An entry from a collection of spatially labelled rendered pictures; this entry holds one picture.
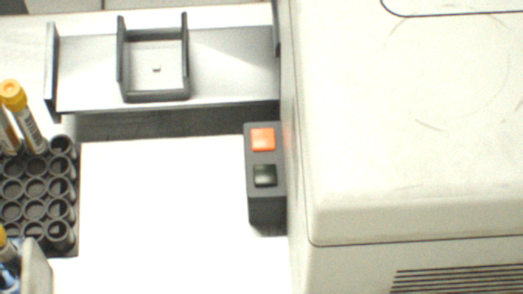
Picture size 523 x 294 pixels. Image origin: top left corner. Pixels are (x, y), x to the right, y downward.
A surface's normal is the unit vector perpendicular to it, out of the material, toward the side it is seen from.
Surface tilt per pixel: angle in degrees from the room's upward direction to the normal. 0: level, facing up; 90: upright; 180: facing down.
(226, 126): 0
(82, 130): 0
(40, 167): 0
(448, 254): 90
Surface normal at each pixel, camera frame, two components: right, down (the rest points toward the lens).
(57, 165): -0.01, -0.44
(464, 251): 0.06, 0.90
